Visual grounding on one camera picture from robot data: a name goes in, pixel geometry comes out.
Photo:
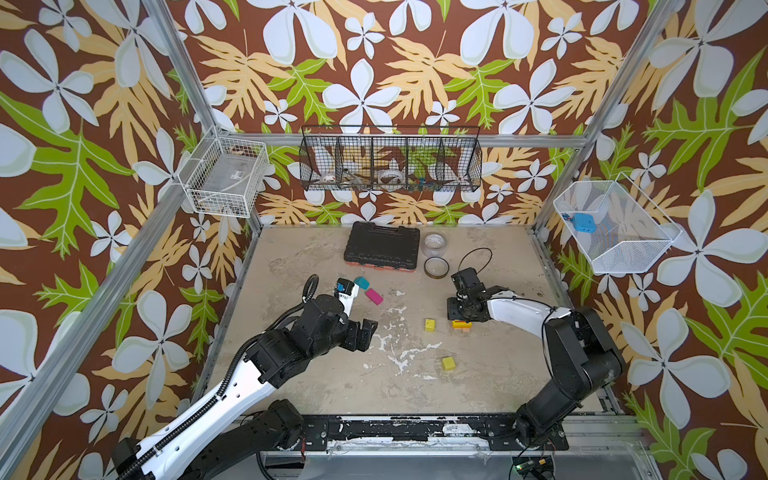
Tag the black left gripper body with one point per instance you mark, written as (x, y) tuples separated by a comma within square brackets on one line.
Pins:
[(353, 342)]

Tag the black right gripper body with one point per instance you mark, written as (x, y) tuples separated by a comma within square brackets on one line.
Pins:
[(462, 306)]

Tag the yellow striped block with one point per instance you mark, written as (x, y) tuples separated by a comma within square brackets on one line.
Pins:
[(461, 325)]

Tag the magenta block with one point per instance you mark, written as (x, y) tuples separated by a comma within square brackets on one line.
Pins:
[(374, 296)]

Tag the teal block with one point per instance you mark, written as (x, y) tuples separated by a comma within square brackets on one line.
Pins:
[(362, 283)]

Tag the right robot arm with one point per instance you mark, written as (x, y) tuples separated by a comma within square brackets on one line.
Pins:
[(580, 354)]

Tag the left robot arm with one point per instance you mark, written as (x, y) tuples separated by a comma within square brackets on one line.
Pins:
[(261, 365)]

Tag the brown tape roll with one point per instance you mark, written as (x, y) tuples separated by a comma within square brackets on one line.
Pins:
[(436, 267)]

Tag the clear tape roll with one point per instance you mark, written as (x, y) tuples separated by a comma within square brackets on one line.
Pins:
[(434, 245)]

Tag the black tool case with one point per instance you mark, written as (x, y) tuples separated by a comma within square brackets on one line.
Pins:
[(373, 245)]

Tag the blue object in basket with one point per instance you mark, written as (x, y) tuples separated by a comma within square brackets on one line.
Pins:
[(583, 223)]

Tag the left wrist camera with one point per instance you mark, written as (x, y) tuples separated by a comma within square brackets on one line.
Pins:
[(346, 291)]

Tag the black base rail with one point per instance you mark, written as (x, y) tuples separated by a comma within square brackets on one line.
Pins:
[(492, 431)]

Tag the white wire basket right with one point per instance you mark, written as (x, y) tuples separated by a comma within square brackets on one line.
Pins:
[(633, 232)]

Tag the white wire basket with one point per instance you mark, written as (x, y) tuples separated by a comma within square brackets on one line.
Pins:
[(224, 175), (633, 232)]

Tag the black wire basket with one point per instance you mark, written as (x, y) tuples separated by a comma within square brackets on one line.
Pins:
[(390, 158)]

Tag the white wire basket left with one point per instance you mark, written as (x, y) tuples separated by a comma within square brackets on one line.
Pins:
[(224, 175)]

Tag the aluminium frame post right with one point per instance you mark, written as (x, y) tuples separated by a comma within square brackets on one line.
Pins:
[(630, 67)]

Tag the aluminium frame post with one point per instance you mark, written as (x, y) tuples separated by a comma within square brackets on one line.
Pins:
[(630, 67), (65, 224)]

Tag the aluminium frame post left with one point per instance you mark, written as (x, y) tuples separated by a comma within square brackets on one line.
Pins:
[(65, 224)]

